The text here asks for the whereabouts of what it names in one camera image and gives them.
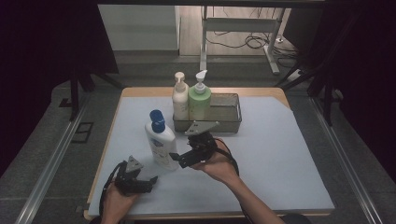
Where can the white wall panel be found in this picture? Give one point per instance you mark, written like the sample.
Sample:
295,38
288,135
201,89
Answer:
140,28

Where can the person's right hand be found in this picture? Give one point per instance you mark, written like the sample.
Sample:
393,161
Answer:
222,166

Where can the green pump bottle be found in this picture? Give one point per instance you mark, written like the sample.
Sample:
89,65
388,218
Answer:
199,104

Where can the white metal stand frame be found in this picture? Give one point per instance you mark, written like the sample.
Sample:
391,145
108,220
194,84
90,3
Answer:
239,24

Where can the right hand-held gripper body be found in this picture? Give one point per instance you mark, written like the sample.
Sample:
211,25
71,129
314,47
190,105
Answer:
202,146

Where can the cream pump bottle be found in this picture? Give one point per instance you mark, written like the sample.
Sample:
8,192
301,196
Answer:
180,99

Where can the dark curtain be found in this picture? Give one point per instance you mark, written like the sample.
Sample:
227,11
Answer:
367,77
37,62

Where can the aluminium rail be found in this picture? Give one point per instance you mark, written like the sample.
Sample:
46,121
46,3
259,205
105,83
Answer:
46,174
345,168

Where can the wooden table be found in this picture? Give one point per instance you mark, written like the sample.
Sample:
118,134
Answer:
149,91

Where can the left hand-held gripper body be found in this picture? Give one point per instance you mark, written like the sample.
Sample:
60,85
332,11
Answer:
129,183

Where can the white foam mat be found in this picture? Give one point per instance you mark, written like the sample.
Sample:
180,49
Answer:
280,155

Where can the person's left hand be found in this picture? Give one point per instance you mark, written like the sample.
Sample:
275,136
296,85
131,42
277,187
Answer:
113,202

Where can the black metal stand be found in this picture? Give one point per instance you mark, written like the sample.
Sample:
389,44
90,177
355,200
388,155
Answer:
327,99
74,93

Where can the white power strip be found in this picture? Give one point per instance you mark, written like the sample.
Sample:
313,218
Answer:
294,75

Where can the white bottle with blue cap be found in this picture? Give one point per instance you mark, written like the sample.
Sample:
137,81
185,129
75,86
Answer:
162,140

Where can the person's dark clothing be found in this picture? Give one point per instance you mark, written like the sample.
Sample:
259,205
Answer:
295,218

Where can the grey metal mesh basket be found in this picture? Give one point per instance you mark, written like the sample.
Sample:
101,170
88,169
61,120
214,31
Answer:
227,109

